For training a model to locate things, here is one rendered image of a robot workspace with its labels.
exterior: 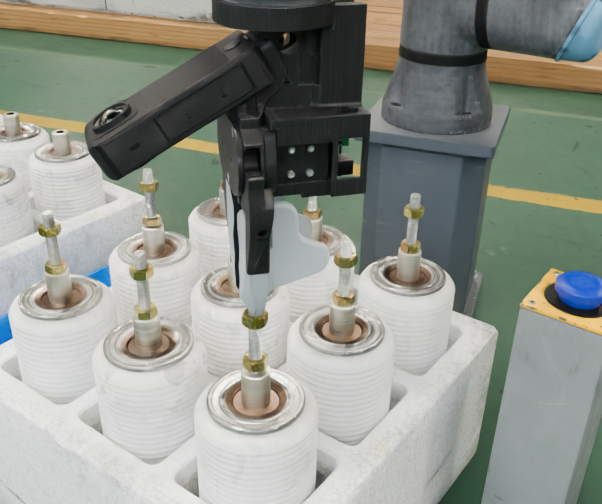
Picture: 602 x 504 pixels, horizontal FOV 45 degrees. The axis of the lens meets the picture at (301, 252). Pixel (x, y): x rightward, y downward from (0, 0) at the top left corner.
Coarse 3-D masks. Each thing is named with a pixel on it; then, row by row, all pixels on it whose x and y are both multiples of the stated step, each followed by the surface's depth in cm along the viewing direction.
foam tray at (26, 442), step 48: (480, 336) 75; (0, 384) 67; (432, 384) 68; (480, 384) 77; (0, 432) 69; (48, 432) 62; (96, 432) 62; (384, 432) 63; (432, 432) 68; (0, 480) 74; (48, 480) 66; (96, 480) 60; (144, 480) 57; (192, 480) 61; (336, 480) 58; (384, 480) 61; (432, 480) 74
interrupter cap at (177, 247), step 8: (168, 232) 78; (128, 240) 77; (136, 240) 77; (168, 240) 77; (176, 240) 77; (184, 240) 77; (120, 248) 75; (128, 248) 75; (136, 248) 76; (168, 248) 76; (176, 248) 76; (184, 248) 76; (120, 256) 74; (128, 256) 74; (152, 256) 74; (160, 256) 74; (168, 256) 74; (176, 256) 74; (184, 256) 74; (128, 264) 73; (152, 264) 72; (160, 264) 72; (168, 264) 73
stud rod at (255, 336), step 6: (252, 330) 52; (258, 330) 52; (252, 336) 52; (258, 336) 52; (252, 342) 52; (258, 342) 52; (252, 348) 52; (258, 348) 52; (252, 354) 53; (258, 354) 53; (252, 372) 53; (258, 372) 53
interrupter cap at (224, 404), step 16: (272, 368) 58; (224, 384) 56; (240, 384) 57; (272, 384) 57; (288, 384) 57; (208, 400) 55; (224, 400) 55; (240, 400) 55; (272, 400) 55; (288, 400) 55; (304, 400) 55; (224, 416) 53; (240, 416) 53; (256, 416) 53; (272, 416) 53; (288, 416) 53; (240, 432) 52; (256, 432) 52; (272, 432) 52
